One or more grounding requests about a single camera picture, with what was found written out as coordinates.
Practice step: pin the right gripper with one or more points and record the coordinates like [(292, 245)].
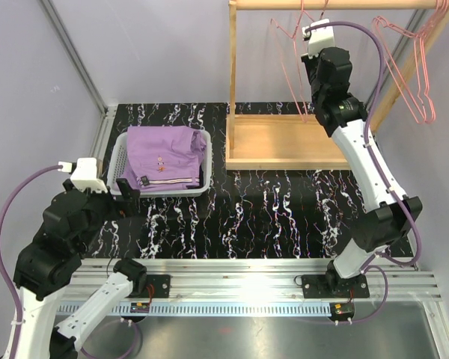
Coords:
[(310, 62)]

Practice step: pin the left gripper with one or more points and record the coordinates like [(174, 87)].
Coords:
[(121, 209)]

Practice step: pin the pink wire hanger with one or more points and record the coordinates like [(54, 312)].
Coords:
[(287, 41)]

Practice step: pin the purple garment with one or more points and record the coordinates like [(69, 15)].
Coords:
[(164, 158)]

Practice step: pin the pink hanger with purple garment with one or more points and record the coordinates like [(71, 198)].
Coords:
[(323, 9)]

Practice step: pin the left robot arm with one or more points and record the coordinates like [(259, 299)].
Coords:
[(45, 267)]

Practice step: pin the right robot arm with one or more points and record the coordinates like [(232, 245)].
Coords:
[(388, 209)]

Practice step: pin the white plastic basket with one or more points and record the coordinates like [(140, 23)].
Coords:
[(117, 164)]

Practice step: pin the wooden clothes rack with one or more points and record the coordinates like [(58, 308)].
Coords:
[(284, 142)]

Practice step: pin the black marbled mat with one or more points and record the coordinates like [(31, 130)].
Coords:
[(243, 214)]

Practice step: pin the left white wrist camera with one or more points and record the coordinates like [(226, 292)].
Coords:
[(84, 175)]

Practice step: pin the aluminium rail base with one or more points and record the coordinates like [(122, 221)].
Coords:
[(267, 288)]

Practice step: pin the empty pink wire hangers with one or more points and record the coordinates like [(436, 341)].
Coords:
[(411, 81)]

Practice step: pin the aluminium corner post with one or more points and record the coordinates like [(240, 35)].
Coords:
[(60, 29)]

